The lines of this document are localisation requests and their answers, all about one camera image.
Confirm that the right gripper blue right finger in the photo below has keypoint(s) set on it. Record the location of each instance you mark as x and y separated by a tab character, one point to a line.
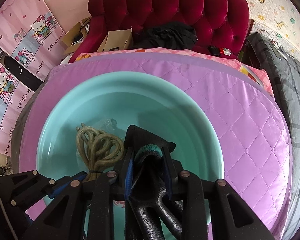
172	169

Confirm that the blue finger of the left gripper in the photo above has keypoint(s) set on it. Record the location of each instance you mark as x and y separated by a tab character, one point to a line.
62	183

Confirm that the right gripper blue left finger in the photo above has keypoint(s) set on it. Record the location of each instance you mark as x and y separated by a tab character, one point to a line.
126	174

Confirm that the black rubber gloves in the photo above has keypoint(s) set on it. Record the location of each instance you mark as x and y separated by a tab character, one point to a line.
148	207

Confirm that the clear plastic zip bag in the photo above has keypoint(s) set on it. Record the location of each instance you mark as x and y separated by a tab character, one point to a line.
103	141

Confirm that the teal plastic basin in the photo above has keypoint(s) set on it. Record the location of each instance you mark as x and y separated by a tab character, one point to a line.
95	207

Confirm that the purple quilted table cover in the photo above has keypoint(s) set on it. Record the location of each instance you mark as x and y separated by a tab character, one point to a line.
252	131

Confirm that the pink checkered under cloth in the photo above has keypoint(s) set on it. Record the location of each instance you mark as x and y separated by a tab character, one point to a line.
259	76

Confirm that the cardboard box on floor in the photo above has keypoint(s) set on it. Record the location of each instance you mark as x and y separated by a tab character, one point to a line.
76	35

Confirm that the cardboard box on sofa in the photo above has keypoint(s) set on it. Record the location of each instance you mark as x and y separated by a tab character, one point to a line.
116	40

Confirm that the black clothing on sofa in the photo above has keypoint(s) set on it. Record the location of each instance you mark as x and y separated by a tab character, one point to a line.
173	35

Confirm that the grey plaid bed blanket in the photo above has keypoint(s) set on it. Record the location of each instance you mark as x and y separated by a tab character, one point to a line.
284	73

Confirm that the hello kitty pink curtain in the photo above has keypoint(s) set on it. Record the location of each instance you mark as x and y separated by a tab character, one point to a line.
31	36

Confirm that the red velvet tufted sofa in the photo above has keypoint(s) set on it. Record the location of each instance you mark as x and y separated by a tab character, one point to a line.
219	23

